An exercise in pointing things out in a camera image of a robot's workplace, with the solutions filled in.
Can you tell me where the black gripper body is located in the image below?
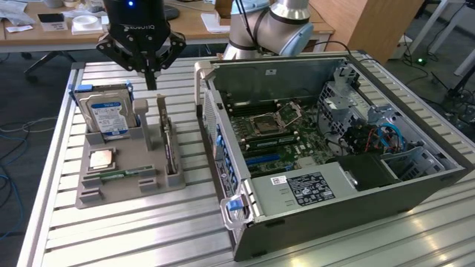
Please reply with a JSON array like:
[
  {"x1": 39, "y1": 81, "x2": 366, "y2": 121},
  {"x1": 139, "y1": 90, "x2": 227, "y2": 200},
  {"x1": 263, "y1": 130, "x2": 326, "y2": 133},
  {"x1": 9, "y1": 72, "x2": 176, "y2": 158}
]
[{"x1": 102, "y1": 0, "x2": 172, "y2": 61}]

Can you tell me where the graphics card with black fan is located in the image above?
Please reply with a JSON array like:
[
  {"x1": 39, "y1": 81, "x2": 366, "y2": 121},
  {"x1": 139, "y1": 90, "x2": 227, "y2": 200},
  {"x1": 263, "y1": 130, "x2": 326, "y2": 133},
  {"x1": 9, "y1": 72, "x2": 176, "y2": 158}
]
[{"x1": 155, "y1": 93, "x2": 180, "y2": 177}]

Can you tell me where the black round lamp base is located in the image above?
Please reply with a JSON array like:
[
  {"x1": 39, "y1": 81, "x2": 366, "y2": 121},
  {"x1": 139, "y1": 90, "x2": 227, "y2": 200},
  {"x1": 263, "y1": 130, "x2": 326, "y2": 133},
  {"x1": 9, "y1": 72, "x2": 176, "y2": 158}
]
[{"x1": 166, "y1": 4, "x2": 182, "y2": 21}]

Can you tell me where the flat white box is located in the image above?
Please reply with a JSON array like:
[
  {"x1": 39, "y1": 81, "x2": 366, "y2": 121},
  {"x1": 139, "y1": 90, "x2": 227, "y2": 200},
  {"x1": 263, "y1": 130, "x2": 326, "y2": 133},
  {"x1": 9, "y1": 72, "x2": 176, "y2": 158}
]
[{"x1": 71, "y1": 23, "x2": 104, "y2": 36}]

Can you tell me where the dark grey packet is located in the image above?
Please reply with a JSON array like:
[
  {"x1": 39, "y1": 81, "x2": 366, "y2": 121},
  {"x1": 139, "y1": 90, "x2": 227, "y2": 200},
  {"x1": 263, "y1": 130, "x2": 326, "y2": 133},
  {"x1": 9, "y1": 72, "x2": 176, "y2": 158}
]
[{"x1": 82, "y1": 0, "x2": 104, "y2": 14}]

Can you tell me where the white tape roll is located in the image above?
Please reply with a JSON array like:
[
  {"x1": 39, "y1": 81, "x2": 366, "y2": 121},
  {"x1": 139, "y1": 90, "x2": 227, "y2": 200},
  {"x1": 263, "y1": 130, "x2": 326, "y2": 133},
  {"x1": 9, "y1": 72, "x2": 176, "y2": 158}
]
[{"x1": 72, "y1": 15, "x2": 99, "y2": 29}]

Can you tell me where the white paper stack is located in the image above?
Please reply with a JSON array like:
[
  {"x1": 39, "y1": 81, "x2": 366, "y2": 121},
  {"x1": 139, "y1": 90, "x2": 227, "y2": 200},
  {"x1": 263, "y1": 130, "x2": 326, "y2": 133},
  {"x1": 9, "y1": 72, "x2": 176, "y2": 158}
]
[{"x1": 200, "y1": 12, "x2": 234, "y2": 34}]

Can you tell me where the hard disk with blue rails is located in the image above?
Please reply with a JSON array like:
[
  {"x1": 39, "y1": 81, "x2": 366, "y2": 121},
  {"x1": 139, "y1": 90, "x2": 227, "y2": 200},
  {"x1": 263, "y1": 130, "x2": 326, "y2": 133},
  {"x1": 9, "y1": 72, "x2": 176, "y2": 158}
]
[{"x1": 71, "y1": 80, "x2": 136, "y2": 141}]

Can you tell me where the brown cardboard box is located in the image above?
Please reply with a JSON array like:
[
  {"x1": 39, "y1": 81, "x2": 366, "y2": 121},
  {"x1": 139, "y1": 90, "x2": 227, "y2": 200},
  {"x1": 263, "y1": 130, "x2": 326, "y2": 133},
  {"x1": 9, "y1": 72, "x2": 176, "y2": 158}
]
[{"x1": 214, "y1": 0, "x2": 235, "y2": 18}]

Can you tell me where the wooden desk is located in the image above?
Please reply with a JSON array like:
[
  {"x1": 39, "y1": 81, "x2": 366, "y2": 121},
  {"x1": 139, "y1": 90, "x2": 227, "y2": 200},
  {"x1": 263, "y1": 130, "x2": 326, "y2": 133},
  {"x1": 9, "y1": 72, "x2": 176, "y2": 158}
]
[{"x1": 0, "y1": 0, "x2": 335, "y2": 61}]

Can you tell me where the black office chair base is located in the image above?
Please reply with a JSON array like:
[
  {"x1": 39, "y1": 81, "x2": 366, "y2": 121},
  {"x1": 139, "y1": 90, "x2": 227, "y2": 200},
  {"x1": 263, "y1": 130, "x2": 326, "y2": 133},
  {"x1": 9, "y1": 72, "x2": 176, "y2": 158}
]
[{"x1": 22, "y1": 51, "x2": 112, "y2": 82}]

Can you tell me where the black and white card box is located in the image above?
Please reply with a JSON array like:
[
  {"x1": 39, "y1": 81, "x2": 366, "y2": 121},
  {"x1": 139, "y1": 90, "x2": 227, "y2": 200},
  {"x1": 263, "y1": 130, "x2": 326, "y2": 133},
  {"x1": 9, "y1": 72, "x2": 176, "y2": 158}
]
[{"x1": 36, "y1": 13, "x2": 70, "y2": 32}]

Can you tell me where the red and white card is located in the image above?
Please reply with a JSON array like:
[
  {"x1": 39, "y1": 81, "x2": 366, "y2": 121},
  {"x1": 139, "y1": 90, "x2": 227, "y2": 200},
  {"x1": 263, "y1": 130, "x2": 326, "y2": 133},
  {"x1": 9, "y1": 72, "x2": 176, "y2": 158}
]
[{"x1": 4, "y1": 24, "x2": 35, "y2": 33}]

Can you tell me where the clear plastic bag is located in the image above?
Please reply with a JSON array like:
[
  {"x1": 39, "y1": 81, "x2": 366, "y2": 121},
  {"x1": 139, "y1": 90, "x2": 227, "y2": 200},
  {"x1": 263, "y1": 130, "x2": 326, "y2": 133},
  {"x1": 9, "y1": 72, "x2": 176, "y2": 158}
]
[{"x1": 0, "y1": 4, "x2": 38, "y2": 26}]

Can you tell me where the CPU socket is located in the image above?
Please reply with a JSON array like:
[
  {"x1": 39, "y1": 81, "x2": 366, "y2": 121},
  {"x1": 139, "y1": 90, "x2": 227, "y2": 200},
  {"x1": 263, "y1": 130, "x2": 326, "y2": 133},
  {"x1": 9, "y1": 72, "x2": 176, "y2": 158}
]
[{"x1": 247, "y1": 113, "x2": 287, "y2": 137}]

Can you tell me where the silver CPU chip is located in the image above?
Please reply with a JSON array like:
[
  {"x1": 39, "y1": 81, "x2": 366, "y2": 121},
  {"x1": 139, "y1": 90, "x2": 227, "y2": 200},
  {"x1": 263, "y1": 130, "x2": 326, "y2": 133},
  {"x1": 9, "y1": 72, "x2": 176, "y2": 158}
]
[{"x1": 88, "y1": 150, "x2": 116, "y2": 169}]

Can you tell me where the metal socket cover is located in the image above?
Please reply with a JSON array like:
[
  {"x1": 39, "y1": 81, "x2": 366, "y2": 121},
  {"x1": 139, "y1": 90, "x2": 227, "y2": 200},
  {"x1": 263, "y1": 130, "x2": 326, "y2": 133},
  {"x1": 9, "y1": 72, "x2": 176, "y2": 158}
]
[{"x1": 274, "y1": 99, "x2": 310, "y2": 129}]

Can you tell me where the long expansion slot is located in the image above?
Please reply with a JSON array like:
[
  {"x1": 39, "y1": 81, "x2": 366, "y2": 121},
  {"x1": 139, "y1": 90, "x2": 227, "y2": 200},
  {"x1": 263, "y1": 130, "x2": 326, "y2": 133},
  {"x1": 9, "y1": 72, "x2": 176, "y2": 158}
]
[{"x1": 246, "y1": 154, "x2": 282, "y2": 167}]

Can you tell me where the perforated metal disk bay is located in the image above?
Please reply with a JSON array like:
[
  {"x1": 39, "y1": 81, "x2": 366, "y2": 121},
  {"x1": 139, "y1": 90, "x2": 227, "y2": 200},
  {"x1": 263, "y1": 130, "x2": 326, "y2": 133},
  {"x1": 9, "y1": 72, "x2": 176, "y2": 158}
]
[{"x1": 318, "y1": 80, "x2": 372, "y2": 148}]

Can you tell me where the green motherboard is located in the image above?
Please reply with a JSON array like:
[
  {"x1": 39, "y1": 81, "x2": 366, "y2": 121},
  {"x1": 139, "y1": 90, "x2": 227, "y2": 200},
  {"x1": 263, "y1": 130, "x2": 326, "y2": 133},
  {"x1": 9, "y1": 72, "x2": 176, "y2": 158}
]
[{"x1": 219, "y1": 93, "x2": 344, "y2": 179}]

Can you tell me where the grey parts rack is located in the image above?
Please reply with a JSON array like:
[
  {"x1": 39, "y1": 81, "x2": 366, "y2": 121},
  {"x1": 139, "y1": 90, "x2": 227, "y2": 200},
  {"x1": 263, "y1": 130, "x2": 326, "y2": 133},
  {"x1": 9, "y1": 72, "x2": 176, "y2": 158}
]
[{"x1": 75, "y1": 98, "x2": 188, "y2": 210}]

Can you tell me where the grey power supply unit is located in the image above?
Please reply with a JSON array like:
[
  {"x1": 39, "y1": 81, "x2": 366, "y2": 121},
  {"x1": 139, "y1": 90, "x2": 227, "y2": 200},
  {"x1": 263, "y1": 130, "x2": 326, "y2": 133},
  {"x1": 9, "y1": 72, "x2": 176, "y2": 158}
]
[{"x1": 248, "y1": 163, "x2": 360, "y2": 218}]

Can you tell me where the blue case release latch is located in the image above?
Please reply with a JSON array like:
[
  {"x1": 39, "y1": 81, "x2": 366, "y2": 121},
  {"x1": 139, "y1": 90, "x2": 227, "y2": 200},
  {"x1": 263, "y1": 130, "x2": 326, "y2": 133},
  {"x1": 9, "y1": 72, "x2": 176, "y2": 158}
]
[{"x1": 226, "y1": 201, "x2": 246, "y2": 220}]

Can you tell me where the white box with red dot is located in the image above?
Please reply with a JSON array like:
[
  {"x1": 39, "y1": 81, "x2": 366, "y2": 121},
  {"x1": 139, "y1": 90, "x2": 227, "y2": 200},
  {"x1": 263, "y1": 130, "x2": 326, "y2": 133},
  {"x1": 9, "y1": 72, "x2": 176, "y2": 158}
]
[{"x1": 394, "y1": 33, "x2": 415, "y2": 61}]

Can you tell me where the wooden cabinet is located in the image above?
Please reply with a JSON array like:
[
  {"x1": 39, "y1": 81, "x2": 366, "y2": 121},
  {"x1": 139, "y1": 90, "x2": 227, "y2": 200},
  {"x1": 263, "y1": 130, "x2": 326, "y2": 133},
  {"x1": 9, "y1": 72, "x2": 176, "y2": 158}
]
[{"x1": 307, "y1": 0, "x2": 426, "y2": 65}]

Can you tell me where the black plastic air shroud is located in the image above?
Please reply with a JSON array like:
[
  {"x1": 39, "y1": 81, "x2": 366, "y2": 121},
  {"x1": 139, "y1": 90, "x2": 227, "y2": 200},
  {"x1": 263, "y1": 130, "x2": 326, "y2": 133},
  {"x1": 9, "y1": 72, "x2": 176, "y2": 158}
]
[{"x1": 336, "y1": 154, "x2": 402, "y2": 192}]

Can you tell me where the open grey PC case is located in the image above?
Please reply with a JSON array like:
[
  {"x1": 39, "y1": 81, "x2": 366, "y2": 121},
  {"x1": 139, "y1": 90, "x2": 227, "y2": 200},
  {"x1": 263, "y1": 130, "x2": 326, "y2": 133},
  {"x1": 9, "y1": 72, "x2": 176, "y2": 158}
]
[{"x1": 194, "y1": 52, "x2": 470, "y2": 263}]

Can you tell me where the silver slanted disk bay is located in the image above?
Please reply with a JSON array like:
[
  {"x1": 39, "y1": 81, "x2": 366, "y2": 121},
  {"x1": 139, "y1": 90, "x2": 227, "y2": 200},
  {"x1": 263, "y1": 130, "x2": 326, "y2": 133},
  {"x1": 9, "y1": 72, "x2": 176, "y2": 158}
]
[{"x1": 380, "y1": 145, "x2": 448, "y2": 181}]

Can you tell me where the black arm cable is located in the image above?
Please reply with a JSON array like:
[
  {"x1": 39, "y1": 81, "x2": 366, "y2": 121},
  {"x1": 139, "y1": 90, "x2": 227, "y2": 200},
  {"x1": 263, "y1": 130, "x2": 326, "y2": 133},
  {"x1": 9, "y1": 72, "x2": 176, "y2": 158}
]
[{"x1": 232, "y1": 0, "x2": 259, "y2": 51}]

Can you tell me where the white floor cable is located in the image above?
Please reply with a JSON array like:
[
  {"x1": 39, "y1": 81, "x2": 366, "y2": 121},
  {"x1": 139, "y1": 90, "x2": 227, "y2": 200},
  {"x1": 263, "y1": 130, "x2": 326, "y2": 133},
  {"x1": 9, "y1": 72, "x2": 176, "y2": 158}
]
[{"x1": 0, "y1": 116, "x2": 56, "y2": 134}]

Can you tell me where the black power cable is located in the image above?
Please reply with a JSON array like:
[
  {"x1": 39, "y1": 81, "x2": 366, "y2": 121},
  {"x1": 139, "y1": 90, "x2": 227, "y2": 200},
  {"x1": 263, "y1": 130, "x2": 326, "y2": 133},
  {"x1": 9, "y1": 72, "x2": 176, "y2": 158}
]
[{"x1": 302, "y1": 41, "x2": 375, "y2": 62}]

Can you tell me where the blue floor cable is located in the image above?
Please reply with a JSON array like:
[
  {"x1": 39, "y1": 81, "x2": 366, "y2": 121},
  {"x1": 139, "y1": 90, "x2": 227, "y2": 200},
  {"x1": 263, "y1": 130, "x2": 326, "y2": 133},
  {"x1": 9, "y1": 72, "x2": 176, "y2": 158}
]
[{"x1": 0, "y1": 133, "x2": 31, "y2": 240}]

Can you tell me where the blue wire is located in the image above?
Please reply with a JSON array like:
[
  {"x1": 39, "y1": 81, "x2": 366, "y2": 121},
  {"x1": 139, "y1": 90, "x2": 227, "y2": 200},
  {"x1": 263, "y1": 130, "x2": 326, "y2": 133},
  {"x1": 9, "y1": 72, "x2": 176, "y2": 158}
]
[{"x1": 378, "y1": 122, "x2": 407, "y2": 153}]

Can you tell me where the white table frame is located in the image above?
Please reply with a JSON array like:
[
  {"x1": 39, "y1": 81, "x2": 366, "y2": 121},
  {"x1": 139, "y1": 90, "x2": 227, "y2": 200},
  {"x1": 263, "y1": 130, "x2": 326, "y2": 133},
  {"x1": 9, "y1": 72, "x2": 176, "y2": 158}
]
[{"x1": 406, "y1": 0, "x2": 475, "y2": 76}]

